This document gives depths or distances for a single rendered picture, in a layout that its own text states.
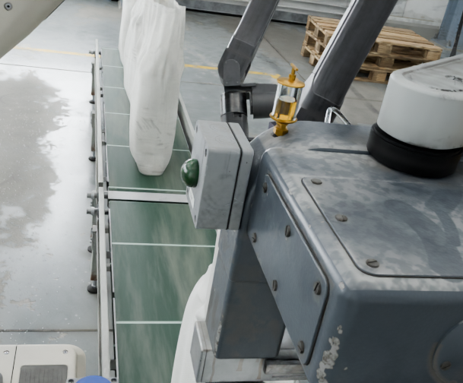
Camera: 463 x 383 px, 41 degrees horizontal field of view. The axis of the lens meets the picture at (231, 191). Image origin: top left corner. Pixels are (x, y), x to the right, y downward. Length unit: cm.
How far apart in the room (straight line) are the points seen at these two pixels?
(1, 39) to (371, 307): 83
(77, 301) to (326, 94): 179
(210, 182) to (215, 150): 3
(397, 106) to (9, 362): 150
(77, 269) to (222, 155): 215
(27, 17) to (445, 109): 70
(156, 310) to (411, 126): 140
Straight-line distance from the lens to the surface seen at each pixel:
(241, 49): 130
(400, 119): 59
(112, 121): 319
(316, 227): 47
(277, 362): 77
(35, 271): 268
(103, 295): 186
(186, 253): 216
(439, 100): 58
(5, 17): 106
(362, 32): 92
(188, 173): 61
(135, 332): 180
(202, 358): 75
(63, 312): 246
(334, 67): 91
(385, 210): 51
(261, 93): 129
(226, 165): 58
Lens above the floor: 155
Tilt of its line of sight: 26 degrees down
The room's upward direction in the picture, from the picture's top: 11 degrees clockwise
